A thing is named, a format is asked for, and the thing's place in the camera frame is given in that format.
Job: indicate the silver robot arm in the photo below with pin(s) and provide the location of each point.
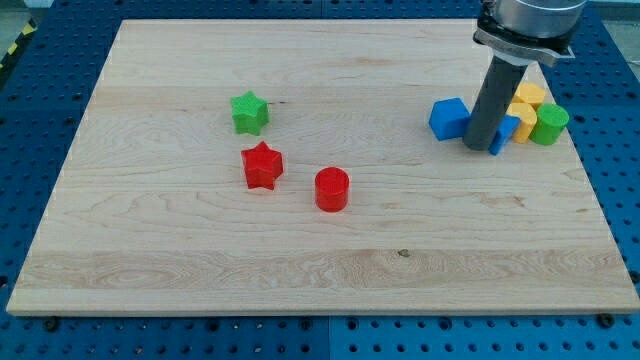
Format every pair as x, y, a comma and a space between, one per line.
521, 32

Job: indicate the red cylinder block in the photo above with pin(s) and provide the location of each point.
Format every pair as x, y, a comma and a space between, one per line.
332, 189

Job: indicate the red star block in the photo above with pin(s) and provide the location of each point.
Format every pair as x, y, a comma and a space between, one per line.
262, 166

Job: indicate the green star block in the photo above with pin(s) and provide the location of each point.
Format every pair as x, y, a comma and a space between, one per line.
249, 113

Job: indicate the blue cube block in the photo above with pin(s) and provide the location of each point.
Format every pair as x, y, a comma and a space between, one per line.
449, 119

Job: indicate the light wooden board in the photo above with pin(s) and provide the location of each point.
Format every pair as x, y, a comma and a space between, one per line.
151, 214

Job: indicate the blue triangular block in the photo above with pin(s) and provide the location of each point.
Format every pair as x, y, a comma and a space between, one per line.
504, 133

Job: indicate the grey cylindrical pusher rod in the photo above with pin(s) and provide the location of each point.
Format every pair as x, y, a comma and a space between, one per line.
496, 93

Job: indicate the yellow rounded block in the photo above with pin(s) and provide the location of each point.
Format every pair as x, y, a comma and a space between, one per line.
528, 119

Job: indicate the yellow hexagon block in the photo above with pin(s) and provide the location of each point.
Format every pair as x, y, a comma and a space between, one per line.
530, 93

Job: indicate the green cylinder block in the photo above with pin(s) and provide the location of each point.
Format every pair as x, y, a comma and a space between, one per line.
551, 121

